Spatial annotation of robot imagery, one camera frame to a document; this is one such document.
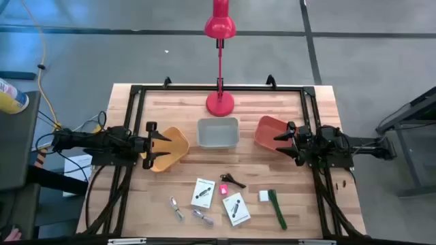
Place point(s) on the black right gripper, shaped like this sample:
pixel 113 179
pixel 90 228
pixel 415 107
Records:
pixel 303 143

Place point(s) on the grey plastic bin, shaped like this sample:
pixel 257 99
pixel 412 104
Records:
pixel 218 132

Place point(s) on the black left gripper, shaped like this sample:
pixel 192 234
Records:
pixel 139 144

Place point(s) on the black metal table frame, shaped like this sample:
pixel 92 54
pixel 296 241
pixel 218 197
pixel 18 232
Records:
pixel 187 88

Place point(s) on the grey metal desk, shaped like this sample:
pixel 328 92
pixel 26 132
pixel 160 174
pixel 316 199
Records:
pixel 408 122

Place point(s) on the orange black striped tape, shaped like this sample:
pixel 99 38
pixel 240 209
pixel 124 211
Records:
pixel 40 158

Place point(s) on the black table clamp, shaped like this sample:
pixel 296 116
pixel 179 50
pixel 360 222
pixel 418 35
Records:
pixel 271 81
pixel 167 82

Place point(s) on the silver metal bracket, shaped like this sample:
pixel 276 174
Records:
pixel 126 241
pixel 316 242

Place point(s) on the black side table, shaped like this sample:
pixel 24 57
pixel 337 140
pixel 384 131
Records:
pixel 17 143

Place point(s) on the white paper sheet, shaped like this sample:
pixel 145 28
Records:
pixel 76 165

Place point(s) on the orange plastic bin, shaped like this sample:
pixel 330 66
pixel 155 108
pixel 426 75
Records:
pixel 267 132

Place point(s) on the yellow plastic bin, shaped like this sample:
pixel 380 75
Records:
pixel 177 146

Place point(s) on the person's hand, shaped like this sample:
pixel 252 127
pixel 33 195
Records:
pixel 13 235

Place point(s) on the white green Acer box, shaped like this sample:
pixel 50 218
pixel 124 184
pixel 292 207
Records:
pixel 203 193
pixel 236 209

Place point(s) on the yellow wipes canister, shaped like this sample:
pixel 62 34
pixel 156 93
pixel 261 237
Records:
pixel 12 98

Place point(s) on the pink USB charger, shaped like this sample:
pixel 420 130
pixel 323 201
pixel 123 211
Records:
pixel 223 189

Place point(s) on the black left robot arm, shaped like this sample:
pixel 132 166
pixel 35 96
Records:
pixel 102 139

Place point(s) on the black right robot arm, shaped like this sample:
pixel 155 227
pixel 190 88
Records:
pixel 340 143

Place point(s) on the red desk lamp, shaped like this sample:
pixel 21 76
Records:
pixel 219 27

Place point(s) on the white USB charger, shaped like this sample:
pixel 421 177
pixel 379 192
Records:
pixel 264 196

